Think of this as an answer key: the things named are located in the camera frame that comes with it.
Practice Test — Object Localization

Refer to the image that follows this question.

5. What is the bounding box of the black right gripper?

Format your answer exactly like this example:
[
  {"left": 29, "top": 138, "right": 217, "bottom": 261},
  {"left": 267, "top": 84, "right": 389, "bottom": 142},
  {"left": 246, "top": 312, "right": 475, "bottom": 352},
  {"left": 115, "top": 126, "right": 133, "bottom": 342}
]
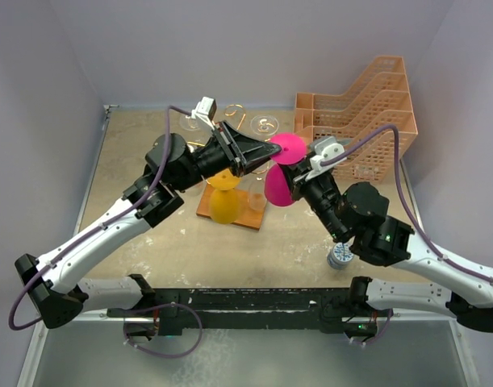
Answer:
[{"left": 277, "top": 154, "right": 346, "bottom": 241}]

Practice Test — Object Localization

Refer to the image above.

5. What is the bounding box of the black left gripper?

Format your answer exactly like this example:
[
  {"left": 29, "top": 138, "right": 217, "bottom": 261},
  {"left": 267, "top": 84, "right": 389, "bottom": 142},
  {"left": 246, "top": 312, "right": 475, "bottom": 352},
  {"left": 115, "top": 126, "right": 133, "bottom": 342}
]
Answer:
[{"left": 173, "top": 121, "right": 281, "bottom": 193}]

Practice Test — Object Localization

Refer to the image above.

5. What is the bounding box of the pink plastic goblet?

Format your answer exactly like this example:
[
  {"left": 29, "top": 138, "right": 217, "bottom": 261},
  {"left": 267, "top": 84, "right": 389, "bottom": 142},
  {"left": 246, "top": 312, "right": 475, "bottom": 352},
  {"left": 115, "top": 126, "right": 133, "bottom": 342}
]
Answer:
[{"left": 264, "top": 132, "right": 307, "bottom": 208}]

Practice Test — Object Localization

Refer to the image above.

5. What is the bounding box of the clear champagne flute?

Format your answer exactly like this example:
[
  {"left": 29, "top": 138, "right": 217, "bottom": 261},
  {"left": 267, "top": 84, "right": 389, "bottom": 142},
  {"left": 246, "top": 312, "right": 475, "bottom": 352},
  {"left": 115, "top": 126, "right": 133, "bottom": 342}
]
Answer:
[{"left": 250, "top": 114, "right": 279, "bottom": 139}]

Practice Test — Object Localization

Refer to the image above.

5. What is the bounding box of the clear wine glass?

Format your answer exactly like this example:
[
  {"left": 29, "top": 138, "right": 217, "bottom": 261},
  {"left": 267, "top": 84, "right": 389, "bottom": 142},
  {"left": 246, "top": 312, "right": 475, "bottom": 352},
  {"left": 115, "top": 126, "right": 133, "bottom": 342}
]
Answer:
[
  {"left": 179, "top": 114, "right": 200, "bottom": 132},
  {"left": 248, "top": 175, "right": 267, "bottom": 212}
]

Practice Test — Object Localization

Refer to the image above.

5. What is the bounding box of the yellow plastic goblet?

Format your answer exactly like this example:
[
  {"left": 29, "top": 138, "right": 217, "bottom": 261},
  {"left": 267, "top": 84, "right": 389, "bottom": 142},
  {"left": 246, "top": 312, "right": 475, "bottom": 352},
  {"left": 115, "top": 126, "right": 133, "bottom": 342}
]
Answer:
[{"left": 207, "top": 169, "right": 240, "bottom": 224}]

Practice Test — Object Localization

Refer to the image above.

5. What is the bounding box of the clear wine glass front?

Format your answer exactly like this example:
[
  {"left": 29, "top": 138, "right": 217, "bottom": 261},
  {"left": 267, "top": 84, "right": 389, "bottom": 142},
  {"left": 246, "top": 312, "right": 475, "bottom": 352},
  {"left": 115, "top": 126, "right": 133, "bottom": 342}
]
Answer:
[{"left": 179, "top": 114, "right": 200, "bottom": 132}]

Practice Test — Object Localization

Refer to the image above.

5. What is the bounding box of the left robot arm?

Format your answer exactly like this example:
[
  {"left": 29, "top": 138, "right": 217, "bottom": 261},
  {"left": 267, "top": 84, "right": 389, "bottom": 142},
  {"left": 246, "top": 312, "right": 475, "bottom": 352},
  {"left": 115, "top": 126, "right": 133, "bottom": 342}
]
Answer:
[{"left": 15, "top": 122, "right": 282, "bottom": 329}]

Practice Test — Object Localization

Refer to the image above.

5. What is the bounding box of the gold wine glass rack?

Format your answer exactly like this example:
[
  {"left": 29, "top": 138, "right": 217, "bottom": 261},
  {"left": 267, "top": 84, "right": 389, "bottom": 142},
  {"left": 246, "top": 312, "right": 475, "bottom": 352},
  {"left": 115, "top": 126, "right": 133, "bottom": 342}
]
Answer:
[{"left": 185, "top": 103, "right": 269, "bottom": 231}]

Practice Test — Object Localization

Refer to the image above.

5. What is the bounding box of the blue white patterned tin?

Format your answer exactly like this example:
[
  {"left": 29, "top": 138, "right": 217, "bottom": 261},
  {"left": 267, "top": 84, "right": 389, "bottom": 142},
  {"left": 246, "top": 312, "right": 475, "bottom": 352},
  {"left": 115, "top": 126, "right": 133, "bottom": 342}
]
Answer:
[{"left": 327, "top": 243, "right": 354, "bottom": 270}]

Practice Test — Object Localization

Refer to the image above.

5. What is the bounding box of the peach plastic file organizer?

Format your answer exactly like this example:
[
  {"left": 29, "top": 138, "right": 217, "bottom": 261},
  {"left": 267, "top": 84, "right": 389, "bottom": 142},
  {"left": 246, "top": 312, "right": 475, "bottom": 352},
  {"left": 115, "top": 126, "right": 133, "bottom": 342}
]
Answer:
[{"left": 293, "top": 56, "right": 418, "bottom": 183}]

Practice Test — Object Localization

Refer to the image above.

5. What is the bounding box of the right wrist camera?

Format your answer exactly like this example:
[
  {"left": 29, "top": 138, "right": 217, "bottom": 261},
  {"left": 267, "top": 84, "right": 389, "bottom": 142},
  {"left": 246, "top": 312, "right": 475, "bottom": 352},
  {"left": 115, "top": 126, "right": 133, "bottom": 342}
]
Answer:
[{"left": 309, "top": 136, "right": 346, "bottom": 175}]

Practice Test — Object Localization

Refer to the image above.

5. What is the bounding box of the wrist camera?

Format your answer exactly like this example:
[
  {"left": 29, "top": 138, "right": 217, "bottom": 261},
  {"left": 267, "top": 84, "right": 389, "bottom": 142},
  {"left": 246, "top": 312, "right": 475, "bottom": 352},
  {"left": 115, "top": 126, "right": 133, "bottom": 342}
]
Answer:
[
  {"left": 309, "top": 136, "right": 346, "bottom": 175},
  {"left": 191, "top": 97, "right": 217, "bottom": 132}
]

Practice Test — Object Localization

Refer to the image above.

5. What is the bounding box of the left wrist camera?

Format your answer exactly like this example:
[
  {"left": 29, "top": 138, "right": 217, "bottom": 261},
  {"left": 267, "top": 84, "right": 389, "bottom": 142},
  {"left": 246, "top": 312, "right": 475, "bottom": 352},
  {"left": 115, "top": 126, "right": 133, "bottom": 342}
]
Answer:
[{"left": 191, "top": 97, "right": 217, "bottom": 132}]

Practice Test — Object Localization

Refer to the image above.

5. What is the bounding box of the black base frame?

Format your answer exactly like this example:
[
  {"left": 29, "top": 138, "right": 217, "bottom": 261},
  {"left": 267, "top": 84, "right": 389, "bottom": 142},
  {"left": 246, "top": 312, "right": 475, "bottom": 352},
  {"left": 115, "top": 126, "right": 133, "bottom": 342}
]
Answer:
[{"left": 107, "top": 288, "right": 391, "bottom": 336}]

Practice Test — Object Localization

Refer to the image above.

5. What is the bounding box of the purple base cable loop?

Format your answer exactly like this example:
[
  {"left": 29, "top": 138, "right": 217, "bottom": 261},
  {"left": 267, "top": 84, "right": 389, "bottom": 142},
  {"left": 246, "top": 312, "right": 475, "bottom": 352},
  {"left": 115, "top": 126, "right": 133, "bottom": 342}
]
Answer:
[{"left": 123, "top": 302, "right": 204, "bottom": 358}]

